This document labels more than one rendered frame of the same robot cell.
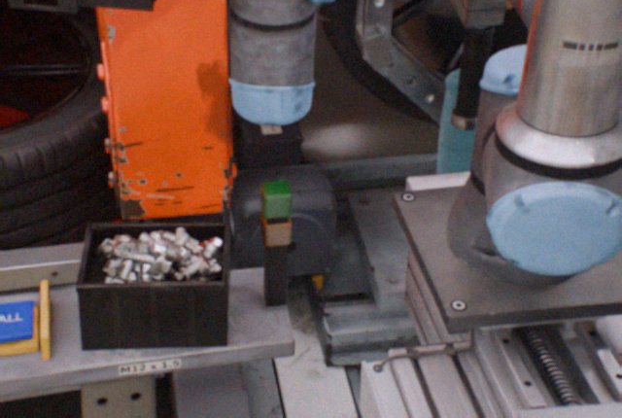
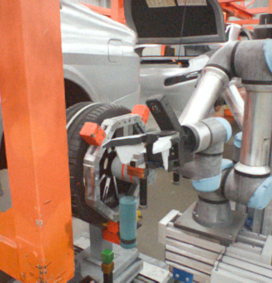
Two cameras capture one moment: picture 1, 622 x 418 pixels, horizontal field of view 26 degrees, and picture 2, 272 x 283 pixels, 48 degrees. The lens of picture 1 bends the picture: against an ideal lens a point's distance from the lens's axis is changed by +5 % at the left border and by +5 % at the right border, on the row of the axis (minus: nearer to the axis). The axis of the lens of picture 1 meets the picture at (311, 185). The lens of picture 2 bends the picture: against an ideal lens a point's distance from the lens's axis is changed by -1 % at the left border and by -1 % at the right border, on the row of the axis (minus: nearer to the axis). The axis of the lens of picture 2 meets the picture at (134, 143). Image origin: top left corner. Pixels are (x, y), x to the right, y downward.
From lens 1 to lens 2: 0.99 m
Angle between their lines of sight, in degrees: 45
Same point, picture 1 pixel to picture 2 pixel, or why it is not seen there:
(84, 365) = not seen: outside the picture
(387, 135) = not seen: hidden behind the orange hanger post
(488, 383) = (238, 255)
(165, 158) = (57, 264)
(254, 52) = (216, 163)
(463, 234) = (211, 219)
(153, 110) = (53, 247)
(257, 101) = (215, 182)
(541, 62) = (257, 146)
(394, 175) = not seen: hidden behind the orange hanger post
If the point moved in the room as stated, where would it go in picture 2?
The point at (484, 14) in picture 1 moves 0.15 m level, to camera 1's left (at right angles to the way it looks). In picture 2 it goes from (146, 173) to (120, 182)
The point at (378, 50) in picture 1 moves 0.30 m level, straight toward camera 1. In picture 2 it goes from (98, 202) to (141, 226)
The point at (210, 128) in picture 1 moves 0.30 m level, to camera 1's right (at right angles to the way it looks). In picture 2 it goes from (69, 246) to (123, 220)
